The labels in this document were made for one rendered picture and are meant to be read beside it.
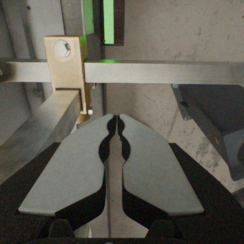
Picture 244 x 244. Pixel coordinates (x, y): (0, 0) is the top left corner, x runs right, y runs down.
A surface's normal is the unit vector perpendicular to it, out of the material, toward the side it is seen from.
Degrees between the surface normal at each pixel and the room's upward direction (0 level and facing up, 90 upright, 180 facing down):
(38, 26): 0
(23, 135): 90
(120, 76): 0
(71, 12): 0
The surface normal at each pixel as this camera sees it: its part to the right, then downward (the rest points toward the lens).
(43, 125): 0.01, -0.87
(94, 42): 0.00, 0.49
